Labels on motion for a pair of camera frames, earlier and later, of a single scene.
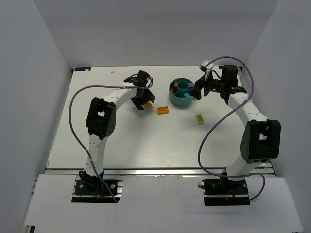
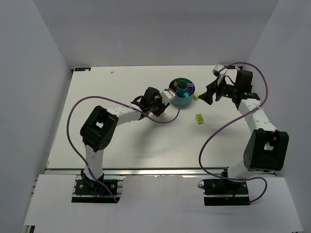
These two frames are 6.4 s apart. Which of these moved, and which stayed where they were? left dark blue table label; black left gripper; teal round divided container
Moved: black left gripper
Stayed: left dark blue table label; teal round divided container
